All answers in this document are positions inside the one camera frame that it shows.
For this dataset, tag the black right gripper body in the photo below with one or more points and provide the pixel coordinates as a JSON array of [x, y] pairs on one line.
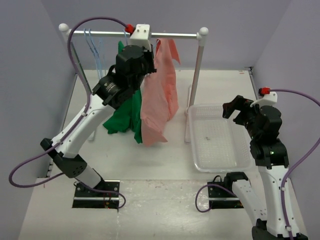
[[251, 112]]

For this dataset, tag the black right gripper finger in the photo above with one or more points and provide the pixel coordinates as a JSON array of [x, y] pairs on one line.
[[240, 119], [235, 105]]

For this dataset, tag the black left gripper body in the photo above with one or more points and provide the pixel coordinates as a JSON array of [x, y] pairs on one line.
[[149, 65]]

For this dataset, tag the pink t shirt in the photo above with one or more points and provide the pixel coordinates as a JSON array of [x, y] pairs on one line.
[[159, 96]]

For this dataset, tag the blue hanger of pink shirt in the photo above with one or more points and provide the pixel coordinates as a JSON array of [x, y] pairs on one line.
[[158, 41]]

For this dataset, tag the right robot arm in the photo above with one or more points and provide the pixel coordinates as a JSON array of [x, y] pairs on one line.
[[262, 121]]

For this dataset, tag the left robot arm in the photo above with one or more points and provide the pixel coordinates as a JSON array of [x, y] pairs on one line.
[[122, 81]]

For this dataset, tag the blue hanger of green shirt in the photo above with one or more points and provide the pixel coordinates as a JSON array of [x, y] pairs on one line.
[[125, 38]]

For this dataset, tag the green t shirt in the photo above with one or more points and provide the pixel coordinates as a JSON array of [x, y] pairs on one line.
[[127, 117]]

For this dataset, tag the clear plastic tray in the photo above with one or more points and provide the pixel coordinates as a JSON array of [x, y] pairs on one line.
[[218, 145]]

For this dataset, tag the white metal clothes rack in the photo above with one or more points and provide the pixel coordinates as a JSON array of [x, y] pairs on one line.
[[200, 36]]

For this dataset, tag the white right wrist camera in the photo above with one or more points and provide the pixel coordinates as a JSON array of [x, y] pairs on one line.
[[267, 97]]

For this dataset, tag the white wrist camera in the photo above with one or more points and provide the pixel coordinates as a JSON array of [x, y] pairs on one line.
[[267, 97], [141, 36]]

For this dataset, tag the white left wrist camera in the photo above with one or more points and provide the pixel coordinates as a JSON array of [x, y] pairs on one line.
[[141, 36]]

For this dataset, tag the empty blue wire hanger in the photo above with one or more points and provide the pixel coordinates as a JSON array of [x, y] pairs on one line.
[[90, 42]]

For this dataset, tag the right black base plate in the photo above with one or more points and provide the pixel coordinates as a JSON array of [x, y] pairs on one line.
[[220, 199]]

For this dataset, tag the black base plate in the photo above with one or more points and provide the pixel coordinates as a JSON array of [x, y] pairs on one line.
[[85, 198], [220, 199]]

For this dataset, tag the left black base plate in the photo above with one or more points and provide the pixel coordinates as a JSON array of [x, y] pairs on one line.
[[85, 198]]

